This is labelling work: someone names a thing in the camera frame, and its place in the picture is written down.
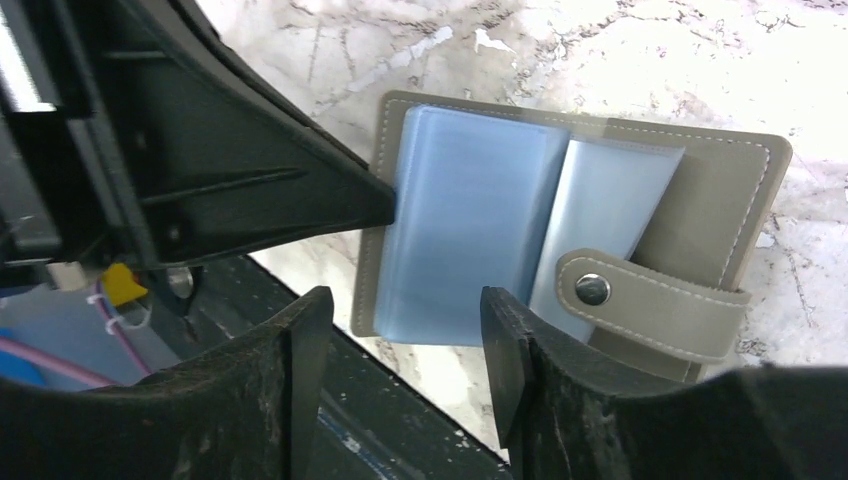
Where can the grey leather card holder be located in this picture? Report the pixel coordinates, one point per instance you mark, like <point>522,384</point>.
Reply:
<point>628,236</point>

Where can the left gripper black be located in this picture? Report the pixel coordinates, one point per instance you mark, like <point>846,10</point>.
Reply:
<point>130,133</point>

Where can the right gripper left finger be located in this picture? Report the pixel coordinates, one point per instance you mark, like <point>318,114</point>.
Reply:
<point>246,409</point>

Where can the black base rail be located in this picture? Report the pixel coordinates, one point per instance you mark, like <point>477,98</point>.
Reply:
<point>371,424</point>

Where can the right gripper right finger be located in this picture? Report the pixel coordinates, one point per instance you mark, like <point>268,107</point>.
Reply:
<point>565,410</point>

